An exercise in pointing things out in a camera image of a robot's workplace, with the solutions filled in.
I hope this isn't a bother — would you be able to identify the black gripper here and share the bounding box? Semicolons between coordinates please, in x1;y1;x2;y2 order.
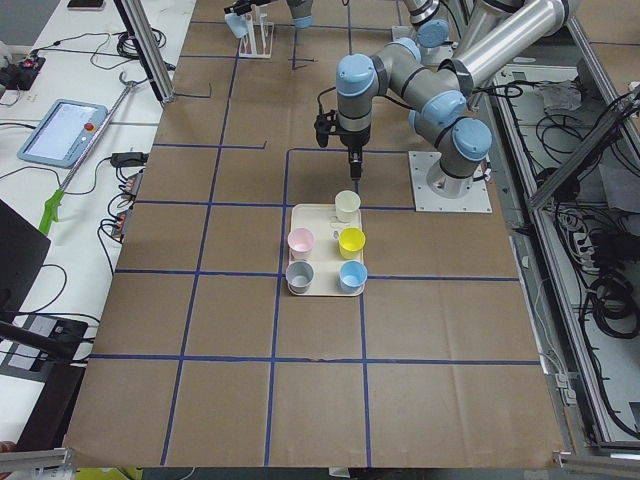
337;112;372;181

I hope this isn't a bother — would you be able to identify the light blue plastic cup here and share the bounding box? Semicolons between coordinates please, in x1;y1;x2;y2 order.
224;13;248;39

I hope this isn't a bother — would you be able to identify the cream white plastic cup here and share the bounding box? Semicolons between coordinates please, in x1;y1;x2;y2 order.
334;190;361;223

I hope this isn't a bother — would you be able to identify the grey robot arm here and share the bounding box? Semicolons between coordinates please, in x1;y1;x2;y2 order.
223;0;449;48
333;0;579;198

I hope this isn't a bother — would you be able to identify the yellow plastic cup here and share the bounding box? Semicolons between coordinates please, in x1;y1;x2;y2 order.
338;227;366;260

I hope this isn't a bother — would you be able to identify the pink plastic cup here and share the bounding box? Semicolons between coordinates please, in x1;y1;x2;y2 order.
287;227;315;260

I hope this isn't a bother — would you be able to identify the grey plastic cup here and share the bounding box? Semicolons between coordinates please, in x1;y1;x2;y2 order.
285;261;315;294

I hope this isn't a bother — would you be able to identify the cream plastic tray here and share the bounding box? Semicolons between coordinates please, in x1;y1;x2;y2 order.
289;204;365;297

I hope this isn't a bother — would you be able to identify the black power adapter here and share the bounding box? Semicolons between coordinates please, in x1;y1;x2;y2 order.
110;151;149;168

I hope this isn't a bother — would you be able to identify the blue teach pendant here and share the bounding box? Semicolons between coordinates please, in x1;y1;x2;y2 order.
17;99;108;168

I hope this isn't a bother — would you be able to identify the metal reacher grabber tool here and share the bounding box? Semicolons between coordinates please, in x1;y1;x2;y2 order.
38;72;148;236

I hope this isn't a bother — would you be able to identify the white wire cup rack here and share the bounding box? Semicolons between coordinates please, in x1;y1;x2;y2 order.
239;6;275;59

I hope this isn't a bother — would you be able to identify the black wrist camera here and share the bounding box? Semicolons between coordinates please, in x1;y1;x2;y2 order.
314;110;337;148

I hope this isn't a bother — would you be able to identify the aluminium frame post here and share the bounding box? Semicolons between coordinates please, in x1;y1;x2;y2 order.
114;0;174;105

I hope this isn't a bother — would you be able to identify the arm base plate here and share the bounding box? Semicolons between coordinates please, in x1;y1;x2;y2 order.
408;151;492;214
391;25;458;48

